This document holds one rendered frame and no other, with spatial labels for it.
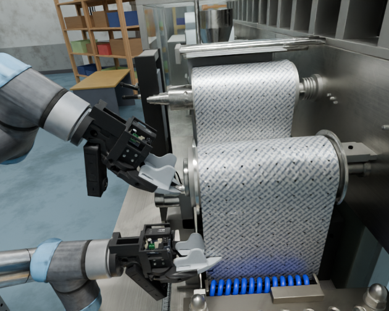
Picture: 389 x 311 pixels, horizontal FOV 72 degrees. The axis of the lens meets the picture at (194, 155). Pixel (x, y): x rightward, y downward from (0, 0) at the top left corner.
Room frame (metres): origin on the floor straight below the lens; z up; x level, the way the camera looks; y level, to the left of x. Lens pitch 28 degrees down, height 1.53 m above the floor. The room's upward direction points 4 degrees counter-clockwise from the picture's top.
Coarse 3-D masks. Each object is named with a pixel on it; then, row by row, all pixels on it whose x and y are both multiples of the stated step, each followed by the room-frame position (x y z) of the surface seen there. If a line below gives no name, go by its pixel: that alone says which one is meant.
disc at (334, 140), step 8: (328, 136) 0.43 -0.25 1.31; (336, 136) 0.42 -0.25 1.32; (336, 144) 0.41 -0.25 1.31; (344, 152) 0.38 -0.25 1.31; (344, 160) 0.37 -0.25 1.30; (344, 168) 0.37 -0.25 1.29; (344, 176) 0.36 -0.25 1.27; (344, 184) 0.36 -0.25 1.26; (344, 192) 0.36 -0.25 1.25; (336, 200) 0.37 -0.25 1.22
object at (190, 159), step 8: (192, 152) 0.43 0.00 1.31; (336, 152) 0.40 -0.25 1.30; (192, 160) 0.41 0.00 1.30; (192, 168) 0.40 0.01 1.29; (192, 176) 0.39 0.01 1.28; (192, 184) 0.38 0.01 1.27; (192, 192) 0.38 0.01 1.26; (200, 192) 0.38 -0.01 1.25; (192, 200) 0.38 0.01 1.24; (200, 200) 0.38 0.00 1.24
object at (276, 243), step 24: (216, 216) 0.37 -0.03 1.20; (240, 216) 0.37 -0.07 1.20; (264, 216) 0.37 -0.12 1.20; (288, 216) 0.37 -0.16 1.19; (312, 216) 0.37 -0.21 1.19; (216, 240) 0.37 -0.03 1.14; (240, 240) 0.37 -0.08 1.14; (264, 240) 0.37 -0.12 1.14; (288, 240) 0.37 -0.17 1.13; (312, 240) 0.37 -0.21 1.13; (216, 264) 0.37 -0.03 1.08; (240, 264) 0.37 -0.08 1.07; (264, 264) 0.37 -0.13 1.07; (288, 264) 0.37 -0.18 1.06; (312, 264) 0.37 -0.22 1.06
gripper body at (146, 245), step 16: (144, 224) 0.41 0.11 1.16; (160, 224) 0.41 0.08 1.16; (112, 240) 0.37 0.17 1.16; (128, 240) 0.37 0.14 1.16; (144, 240) 0.38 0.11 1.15; (160, 240) 0.38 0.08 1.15; (112, 256) 0.36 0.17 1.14; (128, 256) 0.36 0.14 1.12; (144, 256) 0.34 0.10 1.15; (160, 256) 0.35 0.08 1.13; (176, 256) 0.39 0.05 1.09; (112, 272) 0.34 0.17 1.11; (144, 272) 0.34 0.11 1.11; (160, 272) 0.34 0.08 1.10
